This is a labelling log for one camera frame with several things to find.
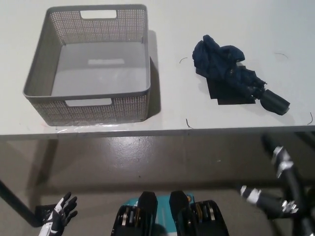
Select grey perforated plastic basket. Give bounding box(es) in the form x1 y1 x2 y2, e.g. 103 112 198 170
23 4 152 127

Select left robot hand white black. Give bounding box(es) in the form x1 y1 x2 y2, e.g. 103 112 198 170
36 192 79 236

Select clear adhesive tape strip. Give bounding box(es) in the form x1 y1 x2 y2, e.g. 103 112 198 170
52 122 139 135

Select black robot body teal tops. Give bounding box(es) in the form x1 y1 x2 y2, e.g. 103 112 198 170
111 190 231 236

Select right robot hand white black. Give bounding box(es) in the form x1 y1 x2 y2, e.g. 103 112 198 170
239 133 308 220

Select black flat square mat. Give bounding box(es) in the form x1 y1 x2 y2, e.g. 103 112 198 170
195 62 256 107

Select navy blue folded umbrella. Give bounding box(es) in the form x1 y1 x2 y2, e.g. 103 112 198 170
191 34 291 116

